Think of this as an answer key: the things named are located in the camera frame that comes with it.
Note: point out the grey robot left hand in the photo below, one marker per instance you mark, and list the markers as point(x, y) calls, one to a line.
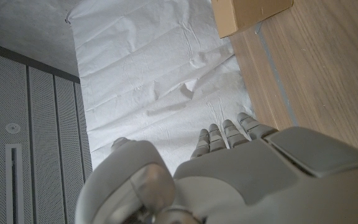
point(259, 183)

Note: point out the brown cardboard packing box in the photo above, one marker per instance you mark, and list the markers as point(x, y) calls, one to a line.
point(244, 14)

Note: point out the white cloth curtain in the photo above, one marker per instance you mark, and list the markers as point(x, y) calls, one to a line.
point(141, 71)

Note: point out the white linear ceiling slot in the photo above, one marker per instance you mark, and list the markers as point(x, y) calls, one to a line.
point(8, 183)

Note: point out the round white ceiling sensor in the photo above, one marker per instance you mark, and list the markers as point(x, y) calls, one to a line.
point(12, 127)

